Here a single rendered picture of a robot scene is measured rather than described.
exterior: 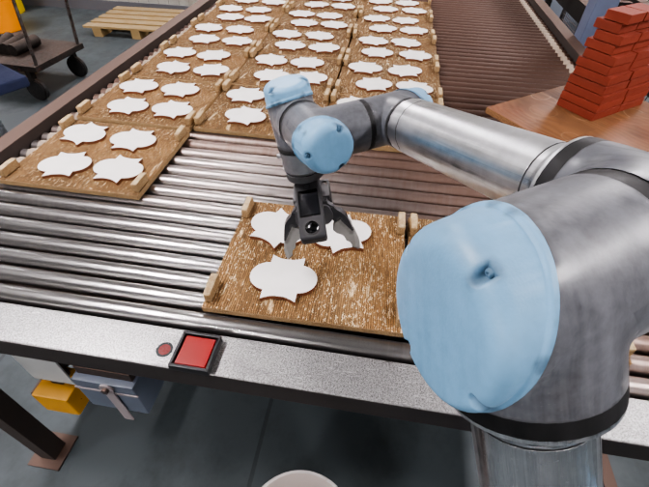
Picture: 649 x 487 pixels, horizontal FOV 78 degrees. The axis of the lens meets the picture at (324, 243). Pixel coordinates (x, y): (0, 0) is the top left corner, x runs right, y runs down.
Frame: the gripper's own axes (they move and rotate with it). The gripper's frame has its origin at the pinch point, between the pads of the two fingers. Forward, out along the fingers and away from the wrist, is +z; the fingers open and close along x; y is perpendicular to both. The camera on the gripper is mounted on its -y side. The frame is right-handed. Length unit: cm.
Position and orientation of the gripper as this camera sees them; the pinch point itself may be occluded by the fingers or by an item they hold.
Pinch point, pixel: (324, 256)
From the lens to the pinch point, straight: 83.1
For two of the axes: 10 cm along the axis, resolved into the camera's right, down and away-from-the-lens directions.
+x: -9.9, 1.4, 0.9
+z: 1.7, 7.5, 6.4
